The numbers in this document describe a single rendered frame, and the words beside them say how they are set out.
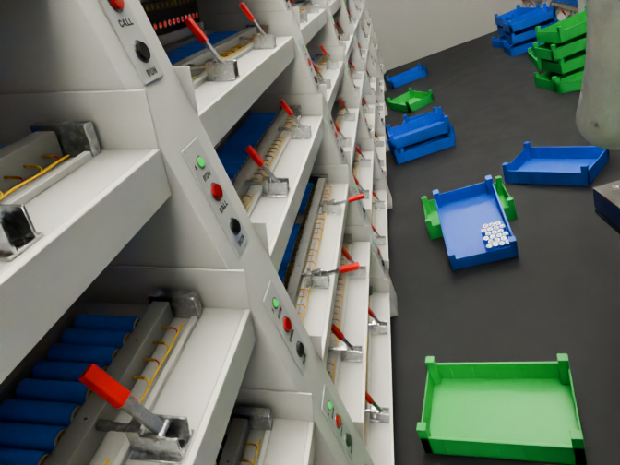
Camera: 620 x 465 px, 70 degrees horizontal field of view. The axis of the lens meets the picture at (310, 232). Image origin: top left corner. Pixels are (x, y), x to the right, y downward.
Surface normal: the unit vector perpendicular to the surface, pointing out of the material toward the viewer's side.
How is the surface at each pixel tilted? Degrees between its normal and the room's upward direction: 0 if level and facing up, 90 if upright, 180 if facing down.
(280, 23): 90
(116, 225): 108
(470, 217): 18
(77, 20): 90
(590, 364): 0
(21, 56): 90
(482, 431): 0
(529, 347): 0
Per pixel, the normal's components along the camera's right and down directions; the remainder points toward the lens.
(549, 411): -0.36, -0.82
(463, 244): -0.39, -0.62
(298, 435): -0.06, -0.86
